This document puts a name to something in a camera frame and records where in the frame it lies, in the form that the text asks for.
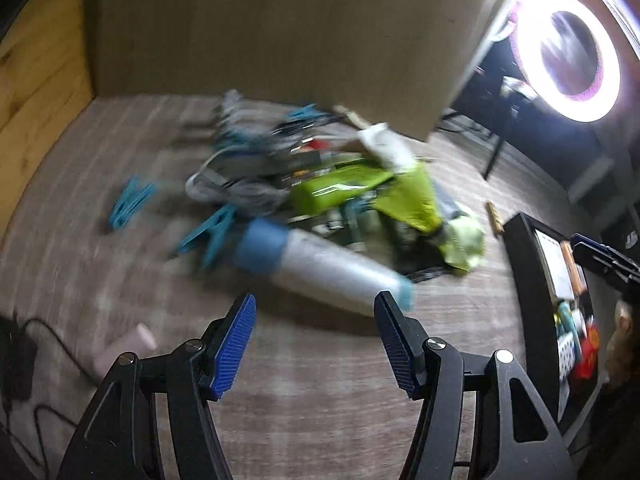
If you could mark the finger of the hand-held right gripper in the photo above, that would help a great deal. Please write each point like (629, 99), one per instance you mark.
(597, 247)
(620, 275)

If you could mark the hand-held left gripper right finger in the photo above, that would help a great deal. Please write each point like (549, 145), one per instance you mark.
(400, 350)

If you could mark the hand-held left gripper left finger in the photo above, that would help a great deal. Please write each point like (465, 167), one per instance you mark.
(232, 345)

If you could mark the black container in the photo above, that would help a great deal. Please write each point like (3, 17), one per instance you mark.
(530, 285)

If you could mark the clear bottle with blue cap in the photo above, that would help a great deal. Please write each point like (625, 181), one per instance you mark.
(320, 270)

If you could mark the person's right hand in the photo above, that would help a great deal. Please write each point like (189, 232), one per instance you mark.
(625, 330)

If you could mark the brown cardboard box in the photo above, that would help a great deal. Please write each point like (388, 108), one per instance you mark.
(572, 265)

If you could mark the white flat box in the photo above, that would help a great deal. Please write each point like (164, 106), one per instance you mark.
(552, 262)

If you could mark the red snack packet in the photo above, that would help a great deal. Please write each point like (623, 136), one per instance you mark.
(587, 355)

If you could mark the cream squeeze tube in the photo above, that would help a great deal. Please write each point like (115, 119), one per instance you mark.
(125, 350)

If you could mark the wooden clothespin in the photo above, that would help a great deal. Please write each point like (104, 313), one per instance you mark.
(494, 217)

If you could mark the teal plastic clothespin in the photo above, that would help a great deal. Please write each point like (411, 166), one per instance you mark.
(210, 232)
(305, 112)
(237, 146)

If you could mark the yellow-green crumpled bag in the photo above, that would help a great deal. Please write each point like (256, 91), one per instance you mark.
(465, 245)

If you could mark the black light stand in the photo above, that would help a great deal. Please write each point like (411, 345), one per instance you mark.
(500, 145)

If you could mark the large metal spring clamp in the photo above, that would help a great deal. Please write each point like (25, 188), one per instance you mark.
(250, 192)

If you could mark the green plastic bag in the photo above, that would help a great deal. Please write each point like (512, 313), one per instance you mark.
(350, 190)

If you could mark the blue plastic clothespin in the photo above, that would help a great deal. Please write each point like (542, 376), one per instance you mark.
(130, 202)

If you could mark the white plastic charger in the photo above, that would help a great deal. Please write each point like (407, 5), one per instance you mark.
(385, 145)

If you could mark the large cardboard box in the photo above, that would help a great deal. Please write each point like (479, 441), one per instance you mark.
(280, 35)

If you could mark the wooden plank panel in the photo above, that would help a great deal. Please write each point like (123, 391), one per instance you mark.
(35, 85)

